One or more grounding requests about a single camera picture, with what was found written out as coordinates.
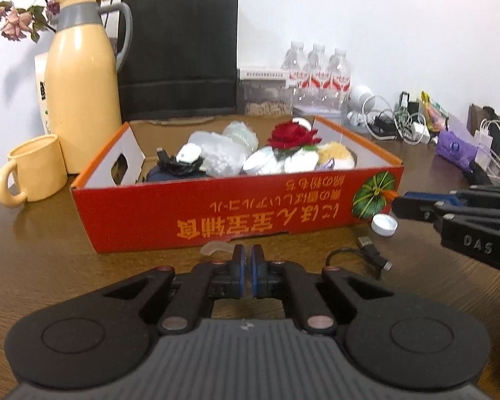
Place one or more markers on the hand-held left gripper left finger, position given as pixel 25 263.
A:
pixel 242 268

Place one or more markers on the purple cloth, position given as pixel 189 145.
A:
pixel 324 164

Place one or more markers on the yellow plush toy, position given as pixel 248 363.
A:
pixel 337 154

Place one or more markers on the black paper bag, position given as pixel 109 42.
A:
pixel 179 54

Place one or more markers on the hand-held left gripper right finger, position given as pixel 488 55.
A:
pixel 255 268

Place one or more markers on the dried pink rose bouquet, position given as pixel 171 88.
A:
pixel 21 12

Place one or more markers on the small white bottle cap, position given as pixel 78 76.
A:
pixel 384 225

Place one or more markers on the white round container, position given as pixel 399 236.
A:
pixel 301 161

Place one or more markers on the navy blue case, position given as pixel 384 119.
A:
pixel 162 173

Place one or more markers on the small white round object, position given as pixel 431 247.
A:
pixel 302 121

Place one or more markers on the translucent plastic piece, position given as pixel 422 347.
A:
pixel 216 249

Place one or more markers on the yellow mug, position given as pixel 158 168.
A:
pixel 37 166

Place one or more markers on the clear nut container white lid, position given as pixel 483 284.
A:
pixel 266 91

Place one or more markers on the white round desk device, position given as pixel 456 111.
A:
pixel 360 100

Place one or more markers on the black and green gadget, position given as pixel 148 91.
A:
pixel 406 102

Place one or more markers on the purple pouch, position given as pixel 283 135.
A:
pixel 456 148

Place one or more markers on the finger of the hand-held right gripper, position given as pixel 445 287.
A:
pixel 477 173
pixel 425 206

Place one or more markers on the red artificial rose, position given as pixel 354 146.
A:
pixel 293 133

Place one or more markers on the clear bag of white beads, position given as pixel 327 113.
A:
pixel 218 154

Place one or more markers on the orange cardboard box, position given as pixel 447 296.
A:
pixel 233 212

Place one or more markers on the yellow and pink snack packets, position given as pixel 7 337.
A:
pixel 433 110

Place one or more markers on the clear plastic wrap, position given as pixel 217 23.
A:
pixel 241 133

